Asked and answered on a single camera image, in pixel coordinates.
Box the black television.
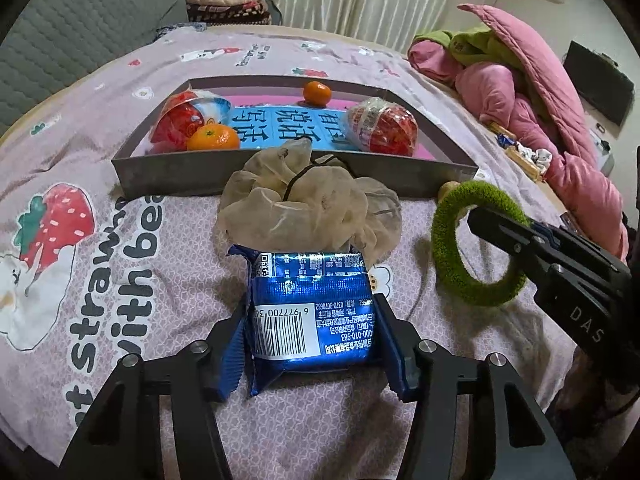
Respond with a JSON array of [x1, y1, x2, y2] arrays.
[[565, 40, 636, 128]]

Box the grey cardboard box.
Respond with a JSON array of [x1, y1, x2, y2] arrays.
[[111, 75, 478, 200]]

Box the green garment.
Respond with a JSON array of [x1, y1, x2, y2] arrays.
[[415, 27, 518, 68]]

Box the person's right forearm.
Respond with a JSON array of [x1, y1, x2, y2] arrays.
[[545, 347, 640, 461]]

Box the large orange mandarin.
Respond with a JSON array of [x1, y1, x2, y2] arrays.
[[187, 124, 241, 151]]

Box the white curtain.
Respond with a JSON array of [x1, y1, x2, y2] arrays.
[[257, 0, 476, 56]]

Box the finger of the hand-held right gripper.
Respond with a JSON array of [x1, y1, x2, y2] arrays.
[[530, 222, 568, 251], [467, 207, 556, 288]]

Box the pink quilt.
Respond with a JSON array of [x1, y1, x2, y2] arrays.
[[407, 4, 631, 261]]

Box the grey quilted headboard cover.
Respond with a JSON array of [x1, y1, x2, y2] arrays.
[[0, 0, 193, 138]]

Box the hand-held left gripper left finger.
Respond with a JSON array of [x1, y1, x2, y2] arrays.
[[60, 297, 253, 480]]

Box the pink and blue book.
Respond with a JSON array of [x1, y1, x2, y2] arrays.
[[142, 92, 436, 161]]

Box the small orange mandarin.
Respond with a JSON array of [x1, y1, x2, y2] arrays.
[[302, 80, 332, 108]]

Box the blue snack packet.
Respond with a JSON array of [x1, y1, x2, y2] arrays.
[[227, 244, 378, 398]]

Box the white crumpled wrapper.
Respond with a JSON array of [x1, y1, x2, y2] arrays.
[[517, 140, 553, 167]]

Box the blue knitted cloth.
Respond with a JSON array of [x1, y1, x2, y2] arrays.
[[155, 22, 208, 41]]

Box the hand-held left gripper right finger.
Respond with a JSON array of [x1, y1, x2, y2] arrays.
[[372, 292, 576, 480]]

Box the green fuzzy ring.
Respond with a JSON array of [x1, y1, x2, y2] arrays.
[[431, 181, 531, 307]]

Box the strawberry print bed sheet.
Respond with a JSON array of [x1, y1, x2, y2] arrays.
[[0, 25, 621, 466]]

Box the beige mesh scrunchie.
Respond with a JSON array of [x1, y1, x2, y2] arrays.
[[217, 140, 403, 265]]

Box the dark smartphone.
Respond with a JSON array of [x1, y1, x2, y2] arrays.
[[559, 211, 586, 235]]

